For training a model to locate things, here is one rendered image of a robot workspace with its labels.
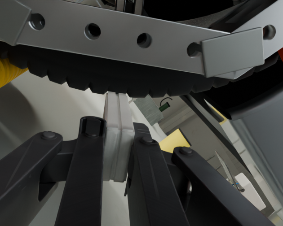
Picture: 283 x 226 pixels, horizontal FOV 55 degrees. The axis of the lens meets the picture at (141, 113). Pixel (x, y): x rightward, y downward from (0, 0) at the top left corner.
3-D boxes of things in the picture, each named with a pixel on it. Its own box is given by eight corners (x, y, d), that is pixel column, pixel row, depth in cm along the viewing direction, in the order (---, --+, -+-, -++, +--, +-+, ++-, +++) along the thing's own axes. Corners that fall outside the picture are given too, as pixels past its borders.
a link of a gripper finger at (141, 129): (134, 161, 12) (199, 168, 12) (128, 120, 17) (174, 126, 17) (129, 190, 12) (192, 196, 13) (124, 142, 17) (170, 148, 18)
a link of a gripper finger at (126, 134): (120, 129, 13) (135, 131, 13) (117, 92, 20) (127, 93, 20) (111, 182, 14) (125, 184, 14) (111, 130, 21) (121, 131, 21)
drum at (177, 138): (153, 152, 449) (182, 132, 443) (150, 142, 484) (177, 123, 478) (165, 167, 462) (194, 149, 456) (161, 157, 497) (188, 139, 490)
